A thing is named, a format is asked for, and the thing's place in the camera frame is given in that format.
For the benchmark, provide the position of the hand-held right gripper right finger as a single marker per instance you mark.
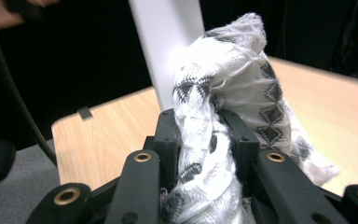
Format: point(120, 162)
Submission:
point(244, 146)

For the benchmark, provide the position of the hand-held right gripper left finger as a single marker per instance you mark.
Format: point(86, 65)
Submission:
point(164, 140)

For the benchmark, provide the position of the white black patterned cloth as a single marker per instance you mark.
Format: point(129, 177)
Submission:
point(245, 81)

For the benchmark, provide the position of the white desk lamp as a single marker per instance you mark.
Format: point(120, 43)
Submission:
point(167, 46)

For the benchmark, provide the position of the grey tape piece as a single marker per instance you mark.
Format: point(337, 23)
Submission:
point(85, 113)

